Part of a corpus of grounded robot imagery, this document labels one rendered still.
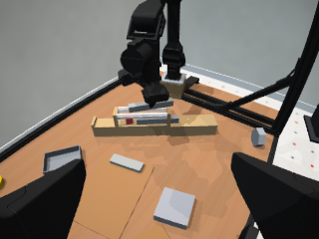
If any yellow cylinder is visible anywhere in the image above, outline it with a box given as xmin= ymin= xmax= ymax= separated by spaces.
xmin=0 ymin=176 xmax=5 ymax=189

